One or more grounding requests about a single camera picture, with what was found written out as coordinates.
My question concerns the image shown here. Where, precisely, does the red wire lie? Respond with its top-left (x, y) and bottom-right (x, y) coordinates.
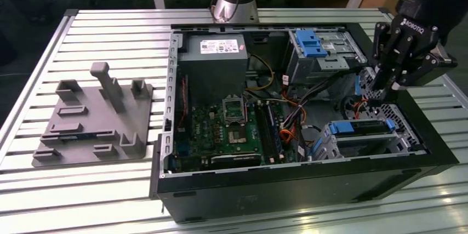
top-left (181, 76), bottom-right (191, 117)

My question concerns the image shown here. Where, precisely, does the metal disk bay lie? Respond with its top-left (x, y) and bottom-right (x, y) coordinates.
top-left (311, 118), bottom-right (427, 161)

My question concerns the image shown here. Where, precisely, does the black PC case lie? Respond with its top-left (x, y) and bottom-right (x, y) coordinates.
top-left (148, 22), bottom-right (460, 224)

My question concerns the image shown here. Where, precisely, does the CPU socket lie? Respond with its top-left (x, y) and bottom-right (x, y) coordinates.
top-left (221, 94), bottom-right (248, 125)

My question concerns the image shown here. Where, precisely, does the orange disk data wire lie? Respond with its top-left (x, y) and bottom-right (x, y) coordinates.
top-left (349, 95), bottom-right (371, 119)

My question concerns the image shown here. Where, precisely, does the square chipset chip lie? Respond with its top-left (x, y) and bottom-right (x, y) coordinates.
top-left (228, 130), bottom-right (247, 145)

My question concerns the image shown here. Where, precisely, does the orange wire bundle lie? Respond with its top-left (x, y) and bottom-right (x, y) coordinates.
top-left (280, 105), bottom-right (308, 147)

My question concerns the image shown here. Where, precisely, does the grey parts rack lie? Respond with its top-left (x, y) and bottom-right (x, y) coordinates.
top-left (32, 62), bottom-right (155, 168)

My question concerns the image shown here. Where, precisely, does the yellow wire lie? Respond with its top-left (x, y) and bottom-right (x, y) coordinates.
top-left (245, 54), bottom-right (276, 92)

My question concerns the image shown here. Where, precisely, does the blue drive carrier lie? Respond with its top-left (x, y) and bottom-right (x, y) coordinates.
top-left (295, 30), bottom-right (328, 58)

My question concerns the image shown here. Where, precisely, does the black disk power wire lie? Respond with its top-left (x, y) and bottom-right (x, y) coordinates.
top-left (293, 66), bottom-right (377, 109)

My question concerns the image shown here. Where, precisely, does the black power supply unit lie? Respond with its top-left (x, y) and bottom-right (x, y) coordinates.
top-left (177, 34), bottom-right (249, 106)

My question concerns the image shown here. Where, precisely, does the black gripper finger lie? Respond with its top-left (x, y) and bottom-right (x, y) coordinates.
top-left (368, 22), bottom-right (392, 106)
top-left (383, 50), bottom-right (459, 105)

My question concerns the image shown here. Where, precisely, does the metal drive cage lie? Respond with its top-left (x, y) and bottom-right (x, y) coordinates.
top-left (287, 30), bottom-right (368, 88)

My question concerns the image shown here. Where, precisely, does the black graphics card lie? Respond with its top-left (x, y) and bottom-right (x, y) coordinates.
top-left (208, 153), bottom-right (263, 167)

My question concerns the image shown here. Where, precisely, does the hard disk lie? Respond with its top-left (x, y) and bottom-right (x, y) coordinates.
top-left (328, 118), bottom-right (396, 136)

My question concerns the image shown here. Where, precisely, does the green motherboard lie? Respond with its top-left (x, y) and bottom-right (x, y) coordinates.
top-left (175, 99), bottom-right (293, 169)

